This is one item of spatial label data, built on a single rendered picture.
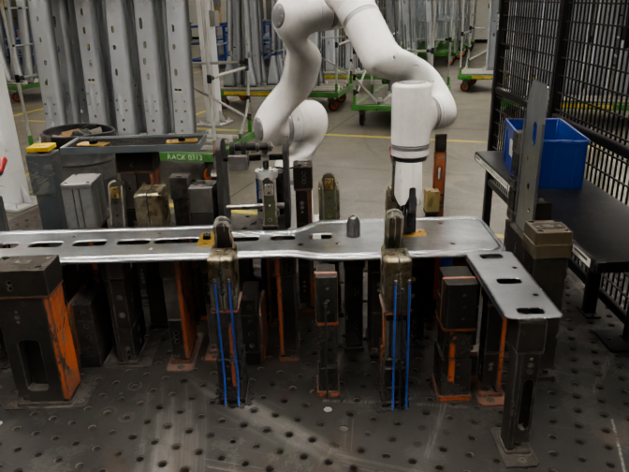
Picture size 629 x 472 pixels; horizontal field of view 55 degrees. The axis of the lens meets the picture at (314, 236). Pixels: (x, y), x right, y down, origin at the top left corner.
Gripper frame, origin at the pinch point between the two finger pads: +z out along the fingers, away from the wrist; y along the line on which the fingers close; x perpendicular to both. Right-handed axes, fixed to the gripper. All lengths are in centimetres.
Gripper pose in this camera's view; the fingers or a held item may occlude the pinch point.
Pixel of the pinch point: (407, 221)
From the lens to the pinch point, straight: 142.4
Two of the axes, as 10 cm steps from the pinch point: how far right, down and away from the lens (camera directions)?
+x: 10.0, -0.3, 0.0
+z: 0.3, 9.3, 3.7
